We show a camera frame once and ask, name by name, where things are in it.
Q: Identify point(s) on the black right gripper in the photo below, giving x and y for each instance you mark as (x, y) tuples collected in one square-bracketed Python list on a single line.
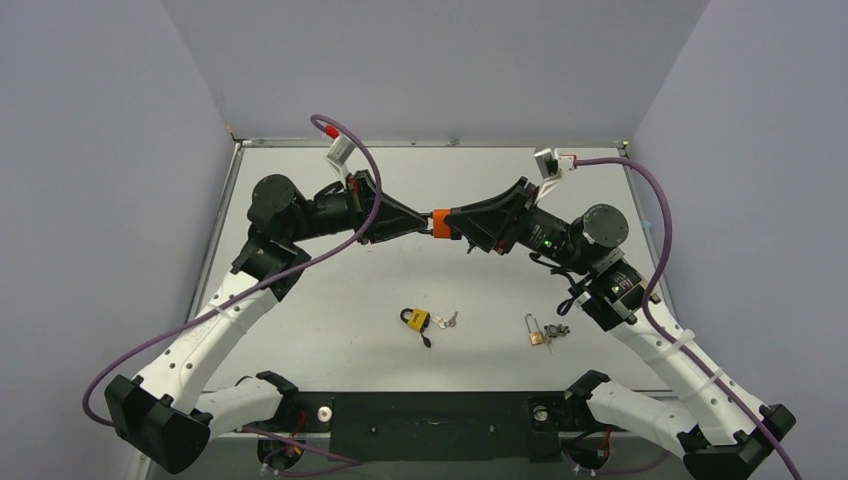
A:
[(515, 217)]

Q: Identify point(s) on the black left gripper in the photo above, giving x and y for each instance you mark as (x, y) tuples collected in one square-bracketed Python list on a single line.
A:
[(360, 197)]

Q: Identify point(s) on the orange padlock with keys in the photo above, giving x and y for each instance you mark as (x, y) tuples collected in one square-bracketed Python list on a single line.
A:
[(439, 228)]

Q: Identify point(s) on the yellow padlock with keys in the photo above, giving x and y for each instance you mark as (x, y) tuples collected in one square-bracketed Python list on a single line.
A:
[(420, 320)]

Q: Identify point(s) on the small brass padlock with keys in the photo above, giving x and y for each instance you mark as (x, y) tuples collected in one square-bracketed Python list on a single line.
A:
[(544, 335)]

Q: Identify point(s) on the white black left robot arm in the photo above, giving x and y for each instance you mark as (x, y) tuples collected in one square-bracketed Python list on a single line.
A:
[(163, 410)]

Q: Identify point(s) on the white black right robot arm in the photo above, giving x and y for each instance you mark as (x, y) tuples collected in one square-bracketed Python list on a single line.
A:
[(717, 428)]

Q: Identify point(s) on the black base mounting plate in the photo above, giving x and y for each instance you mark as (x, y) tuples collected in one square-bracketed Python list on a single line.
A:
[(438, 426)]

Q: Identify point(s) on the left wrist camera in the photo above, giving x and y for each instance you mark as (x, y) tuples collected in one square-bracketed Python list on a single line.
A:
[(340, 150)]

